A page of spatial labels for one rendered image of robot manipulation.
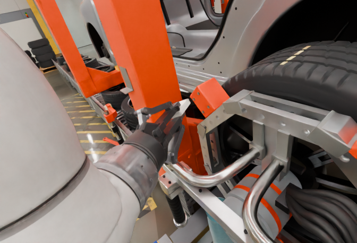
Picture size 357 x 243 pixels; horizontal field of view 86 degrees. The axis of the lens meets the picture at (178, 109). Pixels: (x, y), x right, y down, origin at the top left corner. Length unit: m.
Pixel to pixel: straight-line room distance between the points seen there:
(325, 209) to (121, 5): 0.65
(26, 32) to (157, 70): 10.67
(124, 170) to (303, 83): 0.39
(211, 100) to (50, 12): 2.19
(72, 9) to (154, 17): 12.58
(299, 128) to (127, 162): 0.32
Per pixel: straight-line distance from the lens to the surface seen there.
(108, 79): 2.68
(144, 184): 0.27
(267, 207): 0.54
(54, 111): 0.18
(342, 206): 0.41
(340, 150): 0.42
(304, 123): 0.42
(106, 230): 0.22
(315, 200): 0.40
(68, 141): 0.19
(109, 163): 0.26
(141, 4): 0.67
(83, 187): 0.20
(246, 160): 0.48
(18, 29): 11.28
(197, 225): 1.40
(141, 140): 0.30
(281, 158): 0.49
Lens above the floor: 1.36
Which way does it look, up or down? 30 degrees down
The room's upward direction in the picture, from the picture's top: 14 degrees counter-clockwise
